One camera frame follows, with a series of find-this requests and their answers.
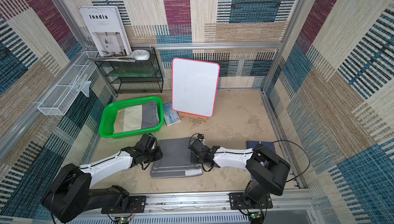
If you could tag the beige cream pillowcase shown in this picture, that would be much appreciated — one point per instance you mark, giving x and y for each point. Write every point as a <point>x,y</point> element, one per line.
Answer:
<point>128,119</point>

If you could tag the green plastic basket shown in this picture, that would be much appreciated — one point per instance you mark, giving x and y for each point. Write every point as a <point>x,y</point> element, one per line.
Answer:
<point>110,112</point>

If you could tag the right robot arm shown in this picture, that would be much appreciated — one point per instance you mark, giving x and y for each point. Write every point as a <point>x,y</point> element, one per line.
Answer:
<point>269,170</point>

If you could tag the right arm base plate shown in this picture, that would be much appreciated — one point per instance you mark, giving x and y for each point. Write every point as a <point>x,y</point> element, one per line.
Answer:
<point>238,201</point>

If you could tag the wooden whiteboard easel stand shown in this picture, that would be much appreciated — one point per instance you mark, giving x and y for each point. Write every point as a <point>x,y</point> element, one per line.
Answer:
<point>192,116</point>

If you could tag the navy blue pillowcase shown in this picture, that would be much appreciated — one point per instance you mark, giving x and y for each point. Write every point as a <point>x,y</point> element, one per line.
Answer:
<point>268,145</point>

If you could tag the blue paperback book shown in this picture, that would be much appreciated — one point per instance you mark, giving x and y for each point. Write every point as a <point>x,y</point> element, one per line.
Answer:
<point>170,115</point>

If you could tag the black wire shelf rack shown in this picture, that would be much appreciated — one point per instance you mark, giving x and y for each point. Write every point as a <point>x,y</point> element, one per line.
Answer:
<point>133,77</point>

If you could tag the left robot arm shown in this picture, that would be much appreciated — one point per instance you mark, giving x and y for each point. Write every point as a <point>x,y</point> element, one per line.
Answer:
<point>71,192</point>

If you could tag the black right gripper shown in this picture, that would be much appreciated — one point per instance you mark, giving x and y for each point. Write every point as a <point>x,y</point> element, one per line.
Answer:
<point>193,147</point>

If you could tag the white wire wall basket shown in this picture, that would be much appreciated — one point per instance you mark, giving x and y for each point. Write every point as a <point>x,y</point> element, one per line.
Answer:
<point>73,82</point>

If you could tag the white Inedia poster board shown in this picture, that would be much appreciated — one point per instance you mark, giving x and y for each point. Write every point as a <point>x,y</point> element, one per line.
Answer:
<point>106,28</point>

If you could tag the grey striped pillowcase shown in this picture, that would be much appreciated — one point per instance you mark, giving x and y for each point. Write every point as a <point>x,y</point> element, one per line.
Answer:
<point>175,161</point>

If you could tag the pink framed whiteboard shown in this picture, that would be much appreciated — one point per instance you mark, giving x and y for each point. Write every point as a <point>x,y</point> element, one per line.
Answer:
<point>194,86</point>

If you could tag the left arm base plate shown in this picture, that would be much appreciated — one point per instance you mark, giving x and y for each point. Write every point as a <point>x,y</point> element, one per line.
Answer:
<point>135,204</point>

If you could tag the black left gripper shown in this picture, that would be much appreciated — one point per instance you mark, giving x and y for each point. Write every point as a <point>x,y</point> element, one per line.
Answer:
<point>159,155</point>

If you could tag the magazines on shelf top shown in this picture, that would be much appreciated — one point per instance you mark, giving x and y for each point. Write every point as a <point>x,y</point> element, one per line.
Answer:
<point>114,59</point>

